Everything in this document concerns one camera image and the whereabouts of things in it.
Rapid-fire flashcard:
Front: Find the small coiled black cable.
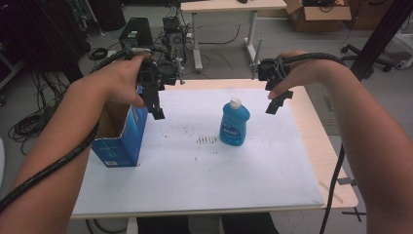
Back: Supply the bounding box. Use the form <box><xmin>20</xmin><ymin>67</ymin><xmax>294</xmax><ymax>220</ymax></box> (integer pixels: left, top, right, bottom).
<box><xmin>88</xmin><ymin>47</ymin><xmax>109</xmax><ymax>61</ymax></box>

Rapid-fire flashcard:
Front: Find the blue cardboard box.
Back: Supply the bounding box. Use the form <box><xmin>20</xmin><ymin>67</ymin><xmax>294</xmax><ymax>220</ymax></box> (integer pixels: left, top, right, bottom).
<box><xmin>91</xmin><ymin>85</ymin><xmax>150</xmax><ymax>169</ymax></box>

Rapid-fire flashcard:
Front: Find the black office chair base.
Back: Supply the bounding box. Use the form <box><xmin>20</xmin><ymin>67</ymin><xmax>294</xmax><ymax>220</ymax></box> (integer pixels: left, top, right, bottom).
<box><xmin>340</xmin><ymin>43</ymin><xmax>395</xmax><ymax>73</ymax></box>

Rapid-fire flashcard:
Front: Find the light wooden table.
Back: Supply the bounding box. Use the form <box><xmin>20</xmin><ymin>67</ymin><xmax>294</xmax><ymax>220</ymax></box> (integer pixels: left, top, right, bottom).
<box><xmin>69</xmin><ymin>77</ymin><xmax>359</xmax><ymax>219</ymax></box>

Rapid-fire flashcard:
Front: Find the white table mat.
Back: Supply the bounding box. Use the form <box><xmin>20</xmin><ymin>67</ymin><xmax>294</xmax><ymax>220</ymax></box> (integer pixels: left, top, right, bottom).
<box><xmin>71</xmin><ymin>88</ymin><xmax>325</xmax><ymax>216</ymax></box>

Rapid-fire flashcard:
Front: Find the person's right hand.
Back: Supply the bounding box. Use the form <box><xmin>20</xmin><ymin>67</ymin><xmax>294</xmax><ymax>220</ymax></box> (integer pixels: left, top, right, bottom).
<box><xmin>267</xmin><ymin>50</ymin><xmax>346</xmax><ymax>100</ymax></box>

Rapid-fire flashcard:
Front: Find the brown cardboard box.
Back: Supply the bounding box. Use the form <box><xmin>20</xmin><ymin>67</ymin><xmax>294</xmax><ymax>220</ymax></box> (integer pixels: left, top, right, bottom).
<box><xmin>283</xmin><ymin>0</ymin><xmax>353</xmax><ymax>33</ymax></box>

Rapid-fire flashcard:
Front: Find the black metal post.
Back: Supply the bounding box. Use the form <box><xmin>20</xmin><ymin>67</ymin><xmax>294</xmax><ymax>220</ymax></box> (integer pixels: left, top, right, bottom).
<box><xmin>350</xmin><ymin>0</ymin><xmax>413</xmax><ymax>82</ymax></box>

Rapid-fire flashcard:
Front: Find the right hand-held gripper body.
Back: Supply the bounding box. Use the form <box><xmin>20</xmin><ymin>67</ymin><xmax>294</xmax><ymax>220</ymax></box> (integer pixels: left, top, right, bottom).
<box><xmin>251</xmin><ymin>37</ymin><xmax>290</xmax><ymax>93</ymax></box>

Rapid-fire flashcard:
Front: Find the dark curtain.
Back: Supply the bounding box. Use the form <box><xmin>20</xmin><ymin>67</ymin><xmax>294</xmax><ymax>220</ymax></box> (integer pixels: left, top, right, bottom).
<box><xmin>0</xmin><ymin>0</ymin><xmax>94</xmax><ymax>86</ymax></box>

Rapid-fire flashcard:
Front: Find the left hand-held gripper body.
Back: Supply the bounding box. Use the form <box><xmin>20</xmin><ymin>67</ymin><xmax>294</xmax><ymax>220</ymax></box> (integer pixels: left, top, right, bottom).
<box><xmin>135</xmin><ymin>57</ymin><xmax>187</xmax><ymax>93</ymax></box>

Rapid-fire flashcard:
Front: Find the black floor cable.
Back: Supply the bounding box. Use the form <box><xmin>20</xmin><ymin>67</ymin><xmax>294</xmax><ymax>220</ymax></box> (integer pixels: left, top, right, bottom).
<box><xmin>198</xmin><ymin>23</ymin><xmax>242</xmax><ymax>46</ymax></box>

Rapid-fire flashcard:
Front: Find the person's left hand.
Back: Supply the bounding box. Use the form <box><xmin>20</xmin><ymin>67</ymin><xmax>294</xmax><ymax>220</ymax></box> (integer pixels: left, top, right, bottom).
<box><xmin>69</xmin><ymin>53</ymin><xmax>157</xmax><ymax>110</ymax></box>

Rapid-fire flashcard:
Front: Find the black computer tower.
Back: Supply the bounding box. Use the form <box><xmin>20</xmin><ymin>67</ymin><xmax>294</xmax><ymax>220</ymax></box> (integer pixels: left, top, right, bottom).
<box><xmin>118</xmin><ymin>18</ymin><xmax>155</xmax><ymax>51</ymax></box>

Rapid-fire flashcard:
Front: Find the grey tape strip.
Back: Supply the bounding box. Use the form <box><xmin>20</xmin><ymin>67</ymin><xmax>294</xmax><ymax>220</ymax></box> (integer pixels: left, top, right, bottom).
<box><xmin>336</xmin><ymin>176</ymin><xmax>357</xmax><ymax>187</ymax></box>

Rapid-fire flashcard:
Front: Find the open computer case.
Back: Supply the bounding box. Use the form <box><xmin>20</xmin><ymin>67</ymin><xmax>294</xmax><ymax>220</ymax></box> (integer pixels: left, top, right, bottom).
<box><xmin>161</xmin><ymin>16</ymin><xmax>190</xmax><ymax>66</ymax></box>

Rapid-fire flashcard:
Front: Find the white desk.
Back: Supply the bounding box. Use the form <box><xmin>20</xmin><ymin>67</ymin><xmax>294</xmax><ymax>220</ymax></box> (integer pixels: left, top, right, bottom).
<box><xmin>179</xmin><ymin>0</ymin><xmax>288</xmax><ymax>73</ymax></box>

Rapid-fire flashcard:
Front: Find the blue detergent bottle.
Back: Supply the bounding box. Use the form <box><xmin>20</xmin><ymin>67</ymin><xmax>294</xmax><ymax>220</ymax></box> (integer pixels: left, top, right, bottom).
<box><xmin>218</xmin><ymin>97</ymin><xmax>251</xmax><ymax>147</ymax></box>

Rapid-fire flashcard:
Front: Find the tangle of black floor cables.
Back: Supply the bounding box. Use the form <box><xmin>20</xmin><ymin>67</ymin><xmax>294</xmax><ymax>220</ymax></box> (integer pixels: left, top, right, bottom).
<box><xmin>8</xmin><ymin>69</ymin><xmax>71</xmax><ymax>157</ymax></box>

